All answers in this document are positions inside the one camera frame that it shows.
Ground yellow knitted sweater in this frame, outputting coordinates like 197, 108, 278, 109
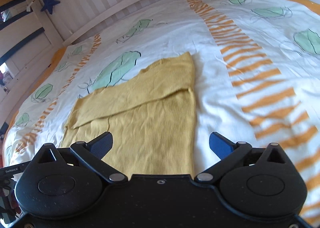
61, 53, 196, 177

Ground white patterned duvet cover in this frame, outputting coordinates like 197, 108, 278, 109
3, 0, 319, 226

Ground blue star decoration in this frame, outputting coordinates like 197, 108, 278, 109
41, 0, 60, 15

